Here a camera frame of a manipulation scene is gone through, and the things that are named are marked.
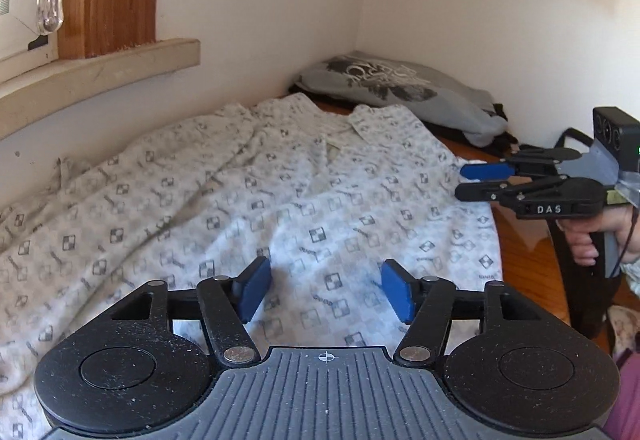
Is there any pink cloth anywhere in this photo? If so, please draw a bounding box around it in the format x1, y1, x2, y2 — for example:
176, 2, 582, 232
602, 347, 640, 440

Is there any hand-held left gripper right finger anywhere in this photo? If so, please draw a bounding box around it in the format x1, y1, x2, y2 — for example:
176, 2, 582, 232
380, 259, 543, 366

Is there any beige window sill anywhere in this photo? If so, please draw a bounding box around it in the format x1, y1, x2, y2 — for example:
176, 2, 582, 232
0, 38, 201, 141

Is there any grey printed sweatshirt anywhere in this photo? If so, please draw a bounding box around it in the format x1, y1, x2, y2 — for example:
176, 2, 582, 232
292, 51, 508, 148

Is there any white window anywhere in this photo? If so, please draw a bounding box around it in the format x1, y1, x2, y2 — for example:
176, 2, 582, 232
0, 0, 60, 81

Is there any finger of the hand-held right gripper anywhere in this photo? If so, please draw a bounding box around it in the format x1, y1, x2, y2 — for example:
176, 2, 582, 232
456, 175, 573, 210
460, 147, 583, 183

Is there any floral patterned cloth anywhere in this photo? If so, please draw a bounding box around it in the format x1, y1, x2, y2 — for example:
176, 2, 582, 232
607, 305, 640, 361

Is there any person's right forearm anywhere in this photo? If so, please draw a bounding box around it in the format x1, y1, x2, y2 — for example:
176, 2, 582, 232
617, 257, 640, 296

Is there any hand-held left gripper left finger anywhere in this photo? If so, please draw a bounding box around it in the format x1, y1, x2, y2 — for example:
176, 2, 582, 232
110, 256, 273, 366

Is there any white checker-patterned garment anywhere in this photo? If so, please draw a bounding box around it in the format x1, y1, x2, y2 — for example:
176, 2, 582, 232
0, 95, 504, 440

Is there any black bag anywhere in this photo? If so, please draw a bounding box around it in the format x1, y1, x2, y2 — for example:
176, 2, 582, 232
547, 127, 623, 342

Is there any person's right hand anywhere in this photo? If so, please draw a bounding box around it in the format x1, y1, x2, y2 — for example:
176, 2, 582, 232
560, 205, 640, 267

